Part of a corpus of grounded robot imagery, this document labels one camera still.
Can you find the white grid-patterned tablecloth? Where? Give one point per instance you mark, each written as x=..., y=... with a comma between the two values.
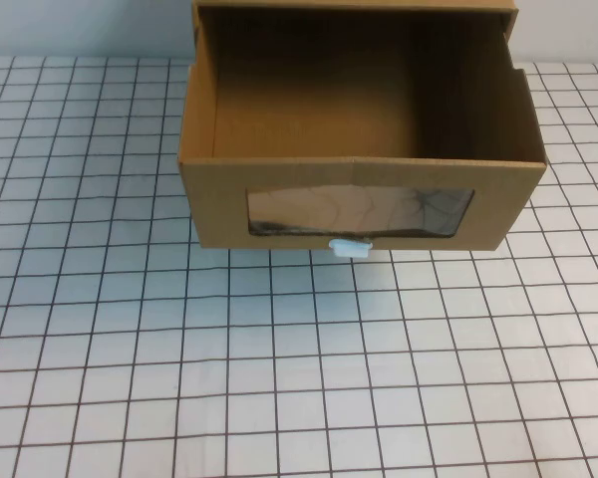
x=179, y=348

